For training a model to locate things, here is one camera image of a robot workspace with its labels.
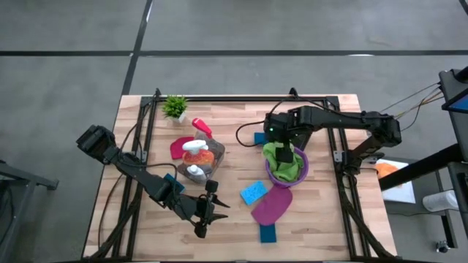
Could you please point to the orange object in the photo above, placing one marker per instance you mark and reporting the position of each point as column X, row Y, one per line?
column 387, row 170

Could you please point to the purple cloth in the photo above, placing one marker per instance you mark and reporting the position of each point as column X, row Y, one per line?
column 272, row 206

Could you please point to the white paper roll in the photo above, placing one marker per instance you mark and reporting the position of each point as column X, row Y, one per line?
column 440, row 201

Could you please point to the orange spray bottle white trigger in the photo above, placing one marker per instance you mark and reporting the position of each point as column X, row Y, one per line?
column 197, row 159

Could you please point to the black caster wheel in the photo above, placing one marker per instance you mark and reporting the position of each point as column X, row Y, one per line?
column 442, row 247

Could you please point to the clear spray bottle red trigger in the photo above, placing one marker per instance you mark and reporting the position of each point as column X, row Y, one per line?
column 202, row 127

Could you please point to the black equipment stand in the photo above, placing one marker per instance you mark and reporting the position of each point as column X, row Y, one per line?
column 459, row 131

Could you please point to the small potted green plant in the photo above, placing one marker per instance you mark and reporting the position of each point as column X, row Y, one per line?
column 174, row 106

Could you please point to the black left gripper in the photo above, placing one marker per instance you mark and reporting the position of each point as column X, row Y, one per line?
column 198, row 210

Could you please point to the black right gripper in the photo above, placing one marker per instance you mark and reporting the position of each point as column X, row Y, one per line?
column 279, row 128

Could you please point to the white labelled plastic bottle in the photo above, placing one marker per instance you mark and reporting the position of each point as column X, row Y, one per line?
column 195, row 171

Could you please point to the grey metal side table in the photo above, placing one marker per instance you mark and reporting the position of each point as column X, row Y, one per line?
column 29, row 179

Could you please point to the black aluminium table frame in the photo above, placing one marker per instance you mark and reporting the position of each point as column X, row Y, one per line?
column 237, row 98

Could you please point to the blue kitchen sponge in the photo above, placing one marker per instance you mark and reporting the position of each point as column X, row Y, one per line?
column 253, row 192
column 259, row 139
column 268, row 233
column 177, row 184

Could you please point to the purple plastic bucket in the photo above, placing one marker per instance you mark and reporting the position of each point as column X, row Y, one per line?
column 285, row 185

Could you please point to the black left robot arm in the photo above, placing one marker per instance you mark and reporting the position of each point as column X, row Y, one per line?
column 150, row 182

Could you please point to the white paper sheet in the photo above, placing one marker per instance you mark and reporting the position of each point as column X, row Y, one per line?
column 402, row 193

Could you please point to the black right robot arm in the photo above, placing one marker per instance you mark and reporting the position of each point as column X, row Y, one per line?
column 347, row 120

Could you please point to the clear grey plastic bin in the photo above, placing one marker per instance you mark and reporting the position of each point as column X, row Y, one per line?
column 210, row 171

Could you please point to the green microfibre cloth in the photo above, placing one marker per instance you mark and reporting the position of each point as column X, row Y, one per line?
column 289, row 171

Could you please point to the red cloth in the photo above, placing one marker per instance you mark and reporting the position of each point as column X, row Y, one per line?
column 179, row 148

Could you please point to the blue tablet screen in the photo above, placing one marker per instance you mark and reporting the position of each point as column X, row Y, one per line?
column 461, row 105

